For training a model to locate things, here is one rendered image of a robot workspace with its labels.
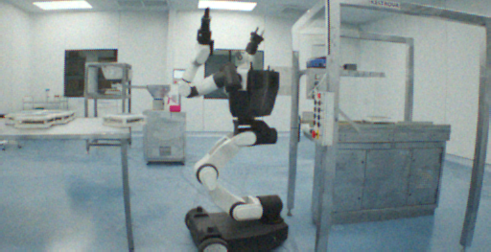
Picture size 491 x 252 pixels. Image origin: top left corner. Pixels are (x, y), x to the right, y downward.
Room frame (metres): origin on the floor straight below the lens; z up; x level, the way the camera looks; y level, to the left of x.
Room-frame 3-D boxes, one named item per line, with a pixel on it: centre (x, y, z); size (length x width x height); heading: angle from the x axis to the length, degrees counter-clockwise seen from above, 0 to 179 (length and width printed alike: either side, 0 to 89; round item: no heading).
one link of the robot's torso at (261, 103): (2.04, -0.04, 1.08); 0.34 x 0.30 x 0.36; 153
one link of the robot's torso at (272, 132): (2.08, -0.07, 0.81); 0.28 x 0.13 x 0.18; 109
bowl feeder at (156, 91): (4.58, 1.23, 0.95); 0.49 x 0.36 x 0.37; 101
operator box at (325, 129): (1.57, -0.40, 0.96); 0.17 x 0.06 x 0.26; 3
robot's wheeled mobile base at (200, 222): (2.05, 0.03, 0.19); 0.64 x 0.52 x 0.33; 109
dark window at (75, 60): (6.68, 3.59, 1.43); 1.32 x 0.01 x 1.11; 101
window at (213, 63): (7.32, 0.28, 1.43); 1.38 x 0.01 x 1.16; 101
